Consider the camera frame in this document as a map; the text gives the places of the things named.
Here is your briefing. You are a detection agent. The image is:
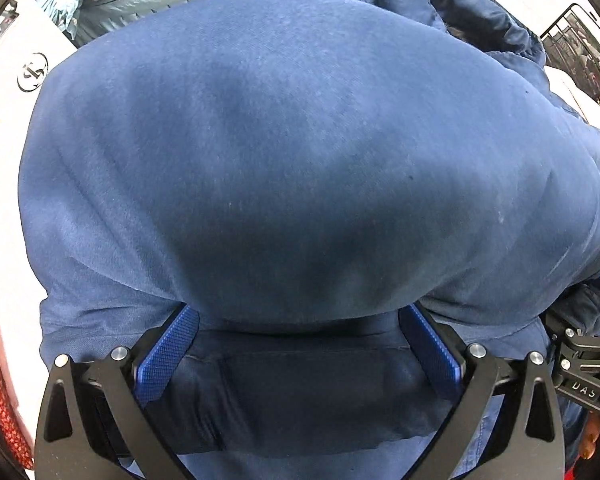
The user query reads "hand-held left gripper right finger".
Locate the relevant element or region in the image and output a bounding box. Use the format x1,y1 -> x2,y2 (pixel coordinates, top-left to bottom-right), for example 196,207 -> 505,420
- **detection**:
399,304 -> 564,480

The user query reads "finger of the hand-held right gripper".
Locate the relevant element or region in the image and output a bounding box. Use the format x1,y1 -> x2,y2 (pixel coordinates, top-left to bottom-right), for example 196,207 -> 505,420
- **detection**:
544,273 -> 600,361

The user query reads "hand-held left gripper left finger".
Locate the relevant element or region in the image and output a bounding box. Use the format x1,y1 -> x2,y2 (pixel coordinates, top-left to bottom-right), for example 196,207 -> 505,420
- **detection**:
34,304 -> 202,480

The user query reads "navy blue padded jacket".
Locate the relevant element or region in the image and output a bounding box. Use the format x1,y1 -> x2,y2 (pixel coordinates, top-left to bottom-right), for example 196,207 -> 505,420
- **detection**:
17,0 -> 600,480

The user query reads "person's right hand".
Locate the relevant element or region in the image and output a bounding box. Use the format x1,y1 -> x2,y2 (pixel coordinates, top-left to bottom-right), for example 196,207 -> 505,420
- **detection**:
577,406 -> 600,462

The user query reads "pink polka dot blanket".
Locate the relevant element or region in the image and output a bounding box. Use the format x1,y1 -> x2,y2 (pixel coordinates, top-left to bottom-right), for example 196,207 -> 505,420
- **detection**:
0,110 -> 51,456

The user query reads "black metal rack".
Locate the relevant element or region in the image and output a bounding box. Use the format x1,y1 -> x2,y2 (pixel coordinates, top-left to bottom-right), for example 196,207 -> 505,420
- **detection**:
540,2 -> 600,128

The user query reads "white cabinet with round logo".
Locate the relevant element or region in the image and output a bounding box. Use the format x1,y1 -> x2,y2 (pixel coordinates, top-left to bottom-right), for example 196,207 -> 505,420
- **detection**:
0,0 -> 78,136

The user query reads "light blue quilt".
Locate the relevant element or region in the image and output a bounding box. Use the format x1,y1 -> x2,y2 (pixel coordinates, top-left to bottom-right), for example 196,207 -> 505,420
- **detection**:
32,0 -> 116,41

